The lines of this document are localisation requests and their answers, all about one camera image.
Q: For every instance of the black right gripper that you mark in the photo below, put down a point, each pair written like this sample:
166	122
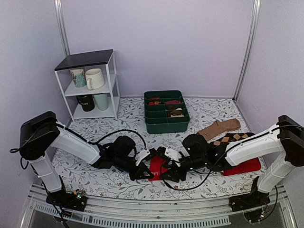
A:
175	173

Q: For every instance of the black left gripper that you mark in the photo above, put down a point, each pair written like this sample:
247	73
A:
138	174

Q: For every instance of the red and cream sock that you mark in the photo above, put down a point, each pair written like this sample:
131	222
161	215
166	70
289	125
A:
156	168

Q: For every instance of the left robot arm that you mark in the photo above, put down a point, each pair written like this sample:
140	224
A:
44	131

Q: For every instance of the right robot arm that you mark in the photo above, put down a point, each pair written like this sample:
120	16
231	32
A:
286	137

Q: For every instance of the rolled socks in bin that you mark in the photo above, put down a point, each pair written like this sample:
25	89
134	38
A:
168	104

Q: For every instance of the green divided storage bin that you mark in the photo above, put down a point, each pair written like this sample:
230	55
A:
165	112

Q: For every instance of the tan ribbed sock pair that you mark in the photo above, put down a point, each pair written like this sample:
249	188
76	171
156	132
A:
218	127

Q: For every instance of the black argyle sock pair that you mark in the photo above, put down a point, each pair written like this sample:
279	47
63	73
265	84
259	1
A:
231	137

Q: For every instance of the mint green mug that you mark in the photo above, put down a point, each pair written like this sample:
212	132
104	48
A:
101	101

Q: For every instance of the black mug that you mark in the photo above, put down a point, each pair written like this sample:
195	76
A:
86	102

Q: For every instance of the folded red sock pair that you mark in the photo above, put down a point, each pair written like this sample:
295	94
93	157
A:
247	166

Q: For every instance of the white ceramic mug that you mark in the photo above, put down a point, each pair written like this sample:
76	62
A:
94	78

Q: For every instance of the white shelf unit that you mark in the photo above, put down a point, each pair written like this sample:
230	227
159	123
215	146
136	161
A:
103	59

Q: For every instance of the floral teal mug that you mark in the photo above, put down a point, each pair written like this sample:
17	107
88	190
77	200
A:
78	77

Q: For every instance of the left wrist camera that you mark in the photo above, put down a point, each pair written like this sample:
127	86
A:
140	156

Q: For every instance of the aluminium front rail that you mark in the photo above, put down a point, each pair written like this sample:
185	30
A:
130	213

